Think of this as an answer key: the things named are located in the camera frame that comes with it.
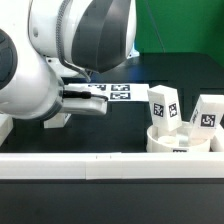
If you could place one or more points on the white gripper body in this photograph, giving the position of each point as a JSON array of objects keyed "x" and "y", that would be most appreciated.
[{"x": 91, "y": 100}]

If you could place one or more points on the white round stool seat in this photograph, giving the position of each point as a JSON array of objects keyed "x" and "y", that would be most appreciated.
[{"x": 173, "y": 142}]

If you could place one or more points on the white marker sheet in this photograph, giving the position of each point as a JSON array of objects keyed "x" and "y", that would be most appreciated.
[{"x": 122, "y": 92}]

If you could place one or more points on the white front barrier rail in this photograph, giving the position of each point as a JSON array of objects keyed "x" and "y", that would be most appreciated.
[{"x": 86, "y": 166}]

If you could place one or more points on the white left barrier rail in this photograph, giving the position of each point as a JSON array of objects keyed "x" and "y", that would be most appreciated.
[{"x": 6, "y": 126}]

